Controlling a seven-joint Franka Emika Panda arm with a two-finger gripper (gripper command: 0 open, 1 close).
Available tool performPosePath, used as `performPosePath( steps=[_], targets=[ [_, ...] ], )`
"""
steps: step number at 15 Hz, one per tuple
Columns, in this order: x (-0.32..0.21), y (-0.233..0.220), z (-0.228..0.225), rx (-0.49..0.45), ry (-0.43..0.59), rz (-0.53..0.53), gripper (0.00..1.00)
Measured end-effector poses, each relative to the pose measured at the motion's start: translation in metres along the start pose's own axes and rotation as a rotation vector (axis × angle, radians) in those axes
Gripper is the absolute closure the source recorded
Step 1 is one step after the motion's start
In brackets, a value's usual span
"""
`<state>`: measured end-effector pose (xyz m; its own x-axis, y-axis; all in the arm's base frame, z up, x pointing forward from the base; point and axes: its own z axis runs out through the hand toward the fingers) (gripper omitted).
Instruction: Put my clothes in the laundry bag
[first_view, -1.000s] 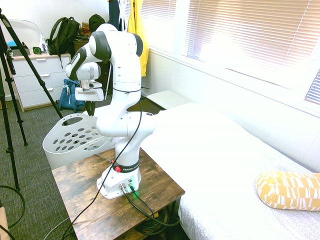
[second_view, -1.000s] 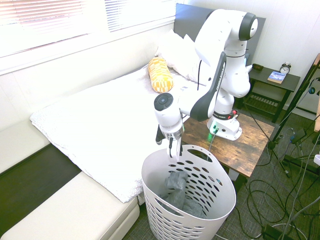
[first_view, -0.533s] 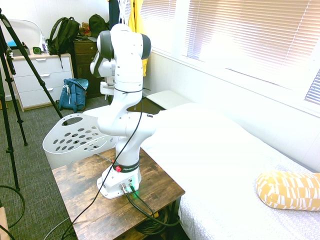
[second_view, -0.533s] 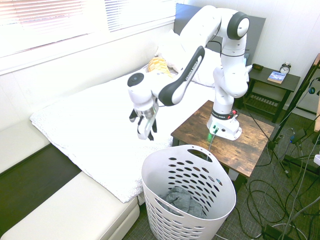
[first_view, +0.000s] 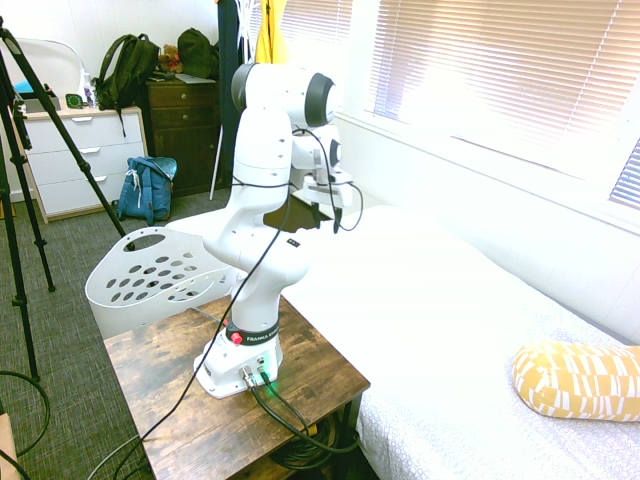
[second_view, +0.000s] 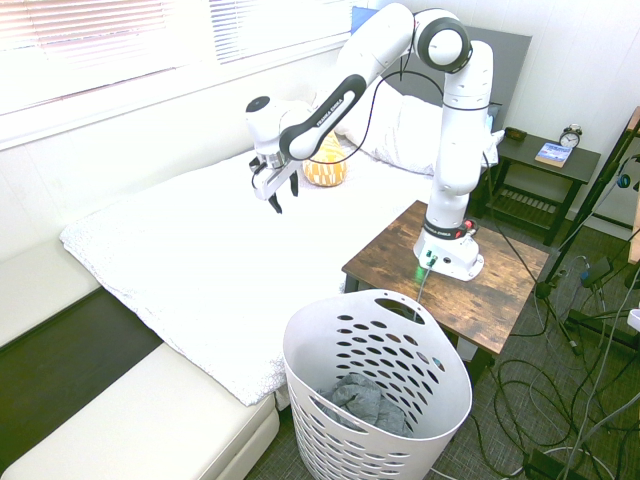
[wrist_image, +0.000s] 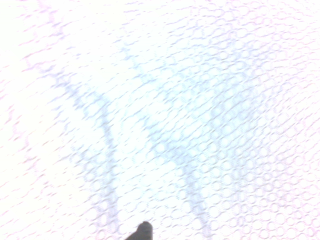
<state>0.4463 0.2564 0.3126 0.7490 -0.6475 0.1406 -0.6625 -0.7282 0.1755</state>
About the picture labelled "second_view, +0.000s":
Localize black power adapter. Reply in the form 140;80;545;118
579;257;614;289

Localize white bed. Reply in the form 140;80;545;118
59;149;441;406

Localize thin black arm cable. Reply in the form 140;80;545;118
344;49;584;356

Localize black nightstand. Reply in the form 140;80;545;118
479;132;601;246

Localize black floor box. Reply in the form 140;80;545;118
523;447;574;480

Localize blue cushion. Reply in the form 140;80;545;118
351;5;384;36

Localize black stand base bar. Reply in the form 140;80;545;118
567;309;640;351

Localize grey heathered garment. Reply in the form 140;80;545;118
314;373;416;439

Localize black camera tripod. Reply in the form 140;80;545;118
533;107;640;301

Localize white bench cushion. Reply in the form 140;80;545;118
0;239;101;346
0;344;281;480

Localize white bed pillow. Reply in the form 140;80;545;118
333;82;506;177

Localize dark grey headboard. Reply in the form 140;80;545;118
349;4;534;139

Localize blue cover book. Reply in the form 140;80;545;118
534;142;573;169

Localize black twin-bell alarm clock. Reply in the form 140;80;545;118
558;123;584;150

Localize yellow white patterned pillow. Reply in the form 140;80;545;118
303;132;350;187

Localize wide white window blind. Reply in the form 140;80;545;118
0;0;204;84

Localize rustic wooden side table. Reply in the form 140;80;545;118
342;199;551;381

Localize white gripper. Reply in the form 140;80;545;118
251;159;302;216

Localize white perforated laundry basket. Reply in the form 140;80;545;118
282;288;474;480

